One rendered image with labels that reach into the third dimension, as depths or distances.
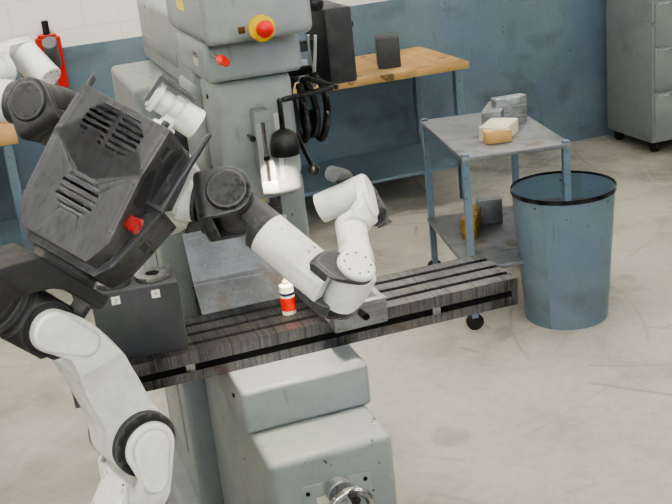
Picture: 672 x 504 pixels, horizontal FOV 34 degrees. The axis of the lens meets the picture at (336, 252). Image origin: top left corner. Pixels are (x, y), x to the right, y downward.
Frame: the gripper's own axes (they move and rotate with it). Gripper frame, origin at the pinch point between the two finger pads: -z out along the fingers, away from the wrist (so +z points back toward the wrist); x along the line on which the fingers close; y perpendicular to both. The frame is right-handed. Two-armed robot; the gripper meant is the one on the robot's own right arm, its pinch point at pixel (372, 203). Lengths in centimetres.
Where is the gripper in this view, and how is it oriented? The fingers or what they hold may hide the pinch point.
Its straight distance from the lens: 251.8
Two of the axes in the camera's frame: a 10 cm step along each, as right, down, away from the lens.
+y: -7.9, 5.7, 2.2
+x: -5.5, -8.2, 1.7
